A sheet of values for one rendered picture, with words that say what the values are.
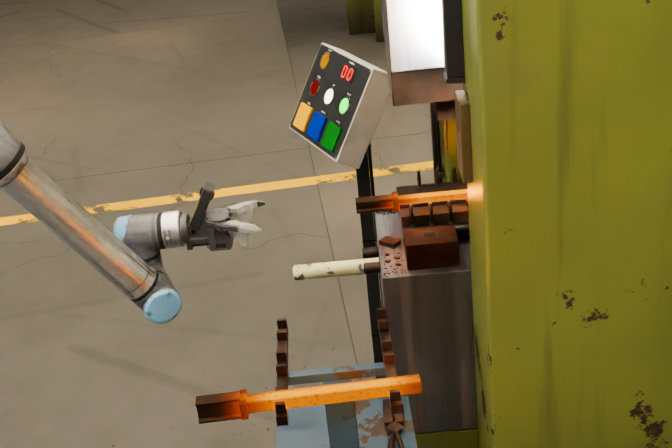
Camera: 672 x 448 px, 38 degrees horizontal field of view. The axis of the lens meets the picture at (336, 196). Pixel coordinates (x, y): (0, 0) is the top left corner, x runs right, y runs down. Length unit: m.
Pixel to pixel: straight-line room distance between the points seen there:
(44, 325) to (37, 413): 0.60
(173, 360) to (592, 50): 2.35
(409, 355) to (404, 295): 0.16
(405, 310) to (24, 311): 2.34
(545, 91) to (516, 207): 0.23
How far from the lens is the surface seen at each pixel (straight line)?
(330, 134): 2.79
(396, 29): 2.12
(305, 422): 2.23
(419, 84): 2.21
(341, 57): 2.88
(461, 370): 2.39
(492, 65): 1.78
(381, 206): 2.39
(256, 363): 3.65
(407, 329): 2.31
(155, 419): 3.48
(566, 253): 1.96
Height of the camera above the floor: 2.04
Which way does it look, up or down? 25 degrees down
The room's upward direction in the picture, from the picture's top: 6 degrees counter-clockwise
